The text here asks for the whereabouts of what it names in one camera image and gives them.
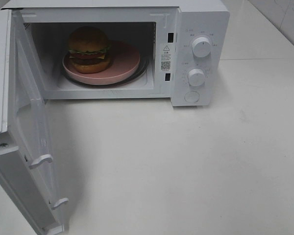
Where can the round white door button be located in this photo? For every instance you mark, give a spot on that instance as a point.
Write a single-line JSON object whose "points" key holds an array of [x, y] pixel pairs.
{"points": [[192, 97]]}

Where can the pink round plate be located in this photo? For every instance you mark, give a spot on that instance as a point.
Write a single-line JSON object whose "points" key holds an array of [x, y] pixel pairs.
{"points": [[123, 51]]}

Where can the toy burger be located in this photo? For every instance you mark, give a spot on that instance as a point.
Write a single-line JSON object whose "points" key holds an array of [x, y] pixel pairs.
{"points": [[89, 50]]}

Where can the white microwave door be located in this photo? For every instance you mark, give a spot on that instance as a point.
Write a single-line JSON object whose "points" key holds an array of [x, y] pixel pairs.
{"points": [[27, 166]]}

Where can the glass turntable plate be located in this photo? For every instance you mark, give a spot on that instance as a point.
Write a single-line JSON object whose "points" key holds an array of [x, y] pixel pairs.
{"points": [[143, 69]]}

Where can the lower white timer knob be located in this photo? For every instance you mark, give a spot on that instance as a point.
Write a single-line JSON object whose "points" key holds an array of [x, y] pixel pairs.
{"points": [[196, 77]]}

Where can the white warning label sticker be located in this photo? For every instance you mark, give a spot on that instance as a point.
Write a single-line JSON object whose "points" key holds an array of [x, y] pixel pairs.
{"points": [[165, 57]]}

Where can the white microwave oven body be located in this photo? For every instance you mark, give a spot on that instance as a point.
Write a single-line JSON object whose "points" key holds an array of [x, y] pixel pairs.
{"points": [[145, 24]]}

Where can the upper white power knob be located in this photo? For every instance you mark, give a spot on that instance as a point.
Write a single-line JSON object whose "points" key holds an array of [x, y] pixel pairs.
{"points": [[201, 46]]}

